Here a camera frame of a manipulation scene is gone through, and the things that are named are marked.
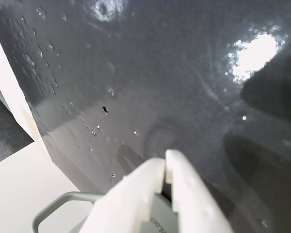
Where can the sage green metal mug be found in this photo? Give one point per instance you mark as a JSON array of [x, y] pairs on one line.
[[161, 211]]

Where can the dark glossy table mat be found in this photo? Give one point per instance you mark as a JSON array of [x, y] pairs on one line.
[[135, 72]]

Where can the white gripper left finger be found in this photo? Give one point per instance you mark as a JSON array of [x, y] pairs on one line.
[[133, 194]]

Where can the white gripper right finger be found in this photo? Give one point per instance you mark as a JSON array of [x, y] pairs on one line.
[[194, 206]]

